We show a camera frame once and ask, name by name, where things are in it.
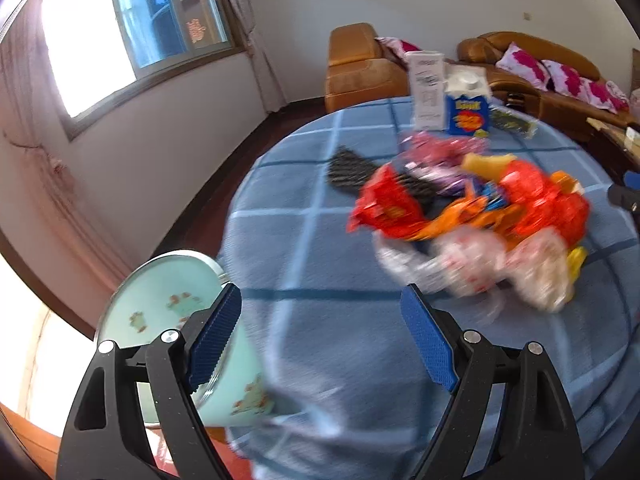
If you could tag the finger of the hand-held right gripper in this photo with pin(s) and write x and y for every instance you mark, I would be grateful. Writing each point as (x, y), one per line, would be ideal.
(625, 195)

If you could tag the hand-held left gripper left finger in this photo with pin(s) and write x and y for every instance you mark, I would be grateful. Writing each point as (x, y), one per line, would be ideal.
(215, 340)

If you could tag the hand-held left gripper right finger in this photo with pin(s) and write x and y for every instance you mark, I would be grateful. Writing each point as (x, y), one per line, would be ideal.
(427, 335)

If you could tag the mint green trash bin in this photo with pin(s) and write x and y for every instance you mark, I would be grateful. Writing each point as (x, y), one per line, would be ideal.
(155, 290)

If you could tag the colourful snack packet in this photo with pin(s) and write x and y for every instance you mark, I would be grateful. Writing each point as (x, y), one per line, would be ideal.
(492, 200)

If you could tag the wooden coffee table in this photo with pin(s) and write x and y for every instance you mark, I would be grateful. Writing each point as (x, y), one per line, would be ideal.
(612, 145)

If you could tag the white clear plastic wrapper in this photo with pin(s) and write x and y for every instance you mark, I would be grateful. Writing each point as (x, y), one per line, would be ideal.
(470, 260)

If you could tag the dark green packet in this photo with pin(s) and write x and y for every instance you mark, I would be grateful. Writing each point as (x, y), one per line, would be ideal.
(512, 122)

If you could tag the red snack packet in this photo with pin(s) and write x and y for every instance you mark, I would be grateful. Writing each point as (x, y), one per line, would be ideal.
(387, 205)

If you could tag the blue checked tablecloth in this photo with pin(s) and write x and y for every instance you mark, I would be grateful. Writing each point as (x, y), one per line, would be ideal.
(310, 240)

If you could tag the yellow packet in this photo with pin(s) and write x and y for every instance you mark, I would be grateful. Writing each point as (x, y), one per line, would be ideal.
(487, 165)

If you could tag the purple wrapper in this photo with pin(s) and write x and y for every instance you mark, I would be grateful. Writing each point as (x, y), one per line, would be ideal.
(442, 180)

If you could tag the blue tissue box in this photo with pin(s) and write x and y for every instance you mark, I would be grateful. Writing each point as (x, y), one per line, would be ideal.
(467, 112)

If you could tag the black foam net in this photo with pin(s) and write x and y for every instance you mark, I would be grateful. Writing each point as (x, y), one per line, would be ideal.
(350, 170)

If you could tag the brown leather sofa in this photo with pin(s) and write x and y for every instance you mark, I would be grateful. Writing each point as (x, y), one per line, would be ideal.
(480, 50)

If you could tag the white milk carton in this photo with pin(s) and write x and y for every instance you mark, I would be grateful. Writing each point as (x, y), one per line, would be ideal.
(425, 90)

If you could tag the brown leather armchair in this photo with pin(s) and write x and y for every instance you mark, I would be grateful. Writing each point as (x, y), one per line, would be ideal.
(350, 70)

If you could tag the long floral curtain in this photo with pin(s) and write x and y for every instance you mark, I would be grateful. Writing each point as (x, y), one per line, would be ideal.
(30, 110)

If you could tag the narrow floral curtain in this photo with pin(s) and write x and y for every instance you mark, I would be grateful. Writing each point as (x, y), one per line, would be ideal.
(255, 35)

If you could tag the window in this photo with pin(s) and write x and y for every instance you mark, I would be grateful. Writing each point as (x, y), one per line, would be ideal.
(150, 25)

